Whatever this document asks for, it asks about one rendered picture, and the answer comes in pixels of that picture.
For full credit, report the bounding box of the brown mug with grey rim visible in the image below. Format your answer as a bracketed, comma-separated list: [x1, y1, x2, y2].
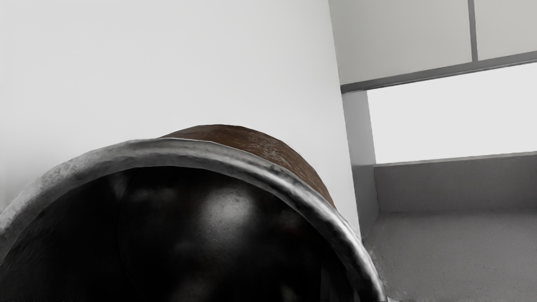
[0, 124, 388, 302]

